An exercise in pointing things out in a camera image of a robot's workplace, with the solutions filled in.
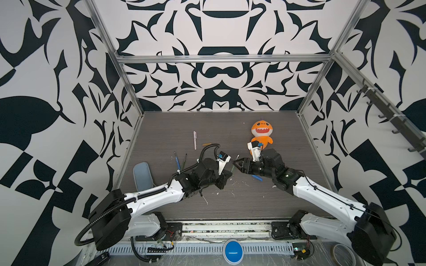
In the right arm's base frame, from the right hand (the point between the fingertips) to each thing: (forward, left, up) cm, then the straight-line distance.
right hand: (235, 162), depth 77 cm
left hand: (-3, +1, -2) cm, 4 cm away
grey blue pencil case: (-1, +47, -13) cm, 49 cm away
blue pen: (+11, +31, -16) cm, 37 cm away
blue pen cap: (0, -13, -17) cm, 22 cm away
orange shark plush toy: (+25, -18, -9) cm, 33 cm away
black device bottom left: (-35, +55, -12) cm, 66 cm away
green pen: (-2, +2, -1) cm, 3 cm away
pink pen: (+21, +21, -15) cm, 34 cm away
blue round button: (-32, +3, -15) cm, 36 cm away
